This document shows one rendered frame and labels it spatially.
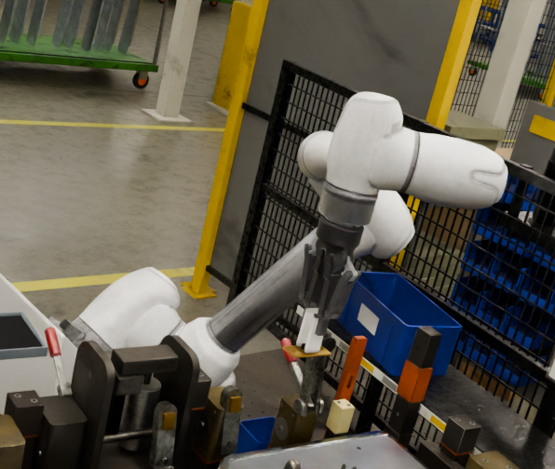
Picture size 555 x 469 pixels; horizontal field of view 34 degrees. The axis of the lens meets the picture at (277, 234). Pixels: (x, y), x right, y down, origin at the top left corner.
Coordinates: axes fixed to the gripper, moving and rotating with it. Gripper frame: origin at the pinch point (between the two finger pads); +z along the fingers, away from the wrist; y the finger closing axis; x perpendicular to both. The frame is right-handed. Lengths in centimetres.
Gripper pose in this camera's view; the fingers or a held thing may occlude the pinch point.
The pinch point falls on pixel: (312, 329)
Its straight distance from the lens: 158.4
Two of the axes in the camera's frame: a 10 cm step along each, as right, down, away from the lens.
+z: -2.4, 9.3, 2.8
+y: -5.5, -3.7, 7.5
